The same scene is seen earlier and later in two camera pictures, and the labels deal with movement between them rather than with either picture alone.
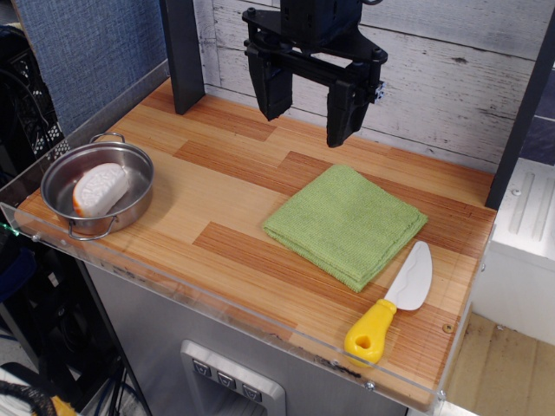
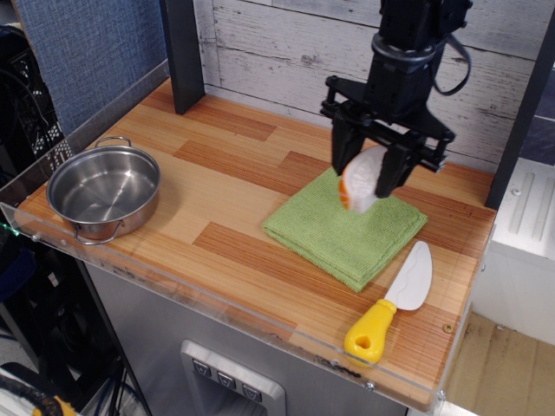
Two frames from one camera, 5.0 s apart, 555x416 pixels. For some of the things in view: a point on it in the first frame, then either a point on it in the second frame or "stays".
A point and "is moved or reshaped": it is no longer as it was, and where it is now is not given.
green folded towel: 344,224 stays
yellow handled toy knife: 365,344 stays
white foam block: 525,220 stays
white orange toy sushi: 99,189 -> 359,181
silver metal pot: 57,184 is moved or reshaped
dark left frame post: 184,45 stays
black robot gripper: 318,38 -> 390,110
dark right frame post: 525,110 stays
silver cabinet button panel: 219,386 stays
